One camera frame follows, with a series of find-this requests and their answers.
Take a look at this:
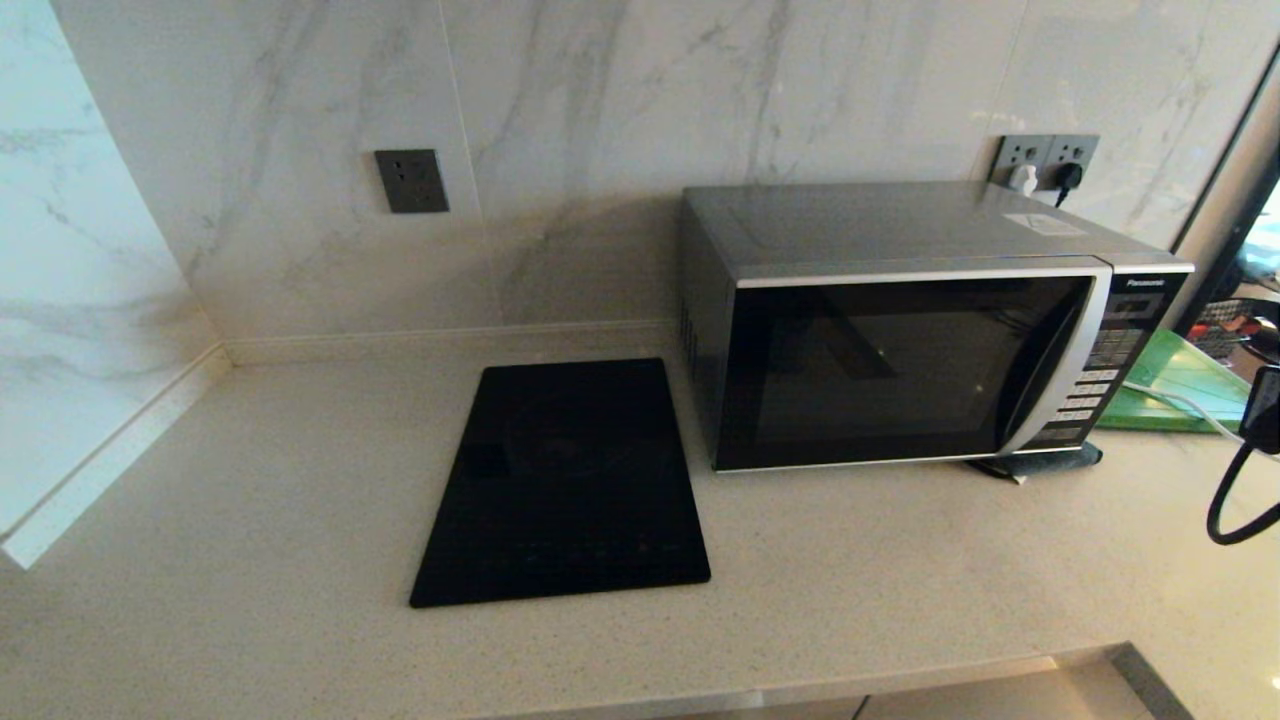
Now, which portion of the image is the silver black microwave oven body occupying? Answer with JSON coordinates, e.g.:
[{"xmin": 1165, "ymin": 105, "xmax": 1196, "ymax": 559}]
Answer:
[{"xmin": 680, "ymin": 182, "xmax": 1196, "ymax": 473}]

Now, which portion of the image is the black glass induction cooktop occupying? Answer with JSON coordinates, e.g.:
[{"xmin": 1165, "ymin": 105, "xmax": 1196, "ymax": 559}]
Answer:
[{"xmin": 408, "ymin": 357, "xmax": 712, "ymax": 609}]

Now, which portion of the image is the beige cabinet front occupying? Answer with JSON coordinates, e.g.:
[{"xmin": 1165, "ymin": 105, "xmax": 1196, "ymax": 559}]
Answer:
[
  {"xmin": 500, "ymin": 692, "xmax": 869, "ymax": 720},
  {"xmin": 856, "ymin": 658, "xmax": 1151, "ymax": 720}
]

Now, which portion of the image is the green cutting board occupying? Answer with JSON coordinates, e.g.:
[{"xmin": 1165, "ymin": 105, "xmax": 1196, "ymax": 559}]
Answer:
[{"xmin": 1098, "ymin": 328, "xmax": 1257, "ymax": 434}]

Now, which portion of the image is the dark single wall socket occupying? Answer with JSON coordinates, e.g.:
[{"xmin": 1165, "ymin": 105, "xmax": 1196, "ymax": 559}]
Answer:
[{"xmin": 374, "ymin": 149, "xmax": 451, "ymax": 214}]

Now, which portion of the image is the white power cable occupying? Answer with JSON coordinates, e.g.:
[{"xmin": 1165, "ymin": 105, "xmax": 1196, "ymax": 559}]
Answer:
[{"xmin": 1122, "ymin": 381, "xmax": 1247, "ymax": 437}]

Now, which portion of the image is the black wire basket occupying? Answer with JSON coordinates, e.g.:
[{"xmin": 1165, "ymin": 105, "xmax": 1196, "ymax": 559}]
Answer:
[{"xmin": 1192, "ymin": 298, "xmax": 1276, "ymax": 361}]

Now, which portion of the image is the black window frame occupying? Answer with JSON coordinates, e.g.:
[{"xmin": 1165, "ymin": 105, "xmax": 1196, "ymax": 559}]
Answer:
[{"xmin": 1170, "ymin": 45, "xmax": 1280, "ymax": 336}]

